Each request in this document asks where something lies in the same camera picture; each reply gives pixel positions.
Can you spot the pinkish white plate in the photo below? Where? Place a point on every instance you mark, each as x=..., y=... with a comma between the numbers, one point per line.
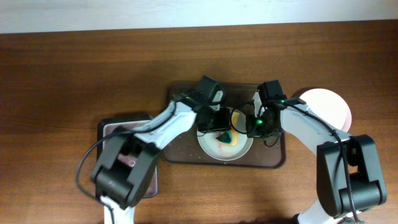
x=328, y=105

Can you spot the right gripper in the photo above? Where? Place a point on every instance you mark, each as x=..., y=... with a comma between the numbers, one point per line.
x=250, y=121

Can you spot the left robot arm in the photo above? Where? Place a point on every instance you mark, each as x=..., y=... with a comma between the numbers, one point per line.
x=120, y=188

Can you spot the brown plastic serving tray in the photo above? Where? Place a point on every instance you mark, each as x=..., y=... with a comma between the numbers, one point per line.
x=185, y=148

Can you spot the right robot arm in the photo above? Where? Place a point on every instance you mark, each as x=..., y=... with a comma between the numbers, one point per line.
x=349, y=173

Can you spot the pale green plate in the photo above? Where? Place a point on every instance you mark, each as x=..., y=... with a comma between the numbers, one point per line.
x=221, y=152

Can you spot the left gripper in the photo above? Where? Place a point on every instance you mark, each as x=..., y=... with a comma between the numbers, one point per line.
x=221, y=122

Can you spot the green and yellow sponge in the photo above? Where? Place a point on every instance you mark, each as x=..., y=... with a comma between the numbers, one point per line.
x=229, y=137

